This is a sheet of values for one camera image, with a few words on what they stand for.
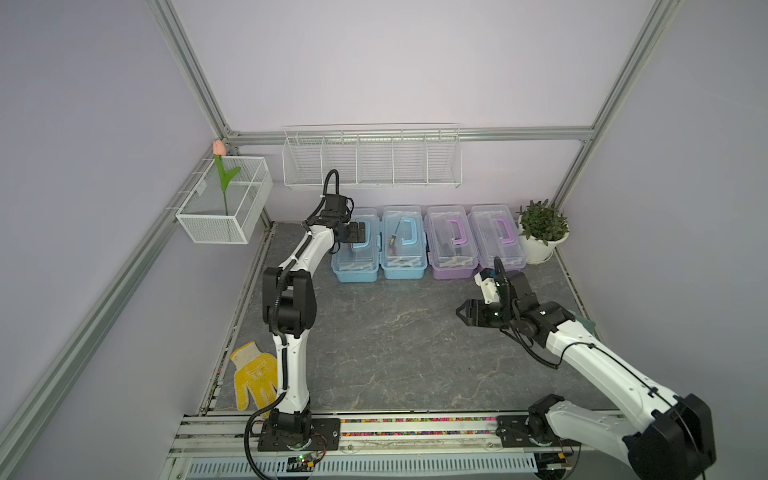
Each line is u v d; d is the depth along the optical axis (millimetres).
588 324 956
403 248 990
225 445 732
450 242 997
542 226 972
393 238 1026
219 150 846
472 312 711
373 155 1076
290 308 570
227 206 826
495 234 1052
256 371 837
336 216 803
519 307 602
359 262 991
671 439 384
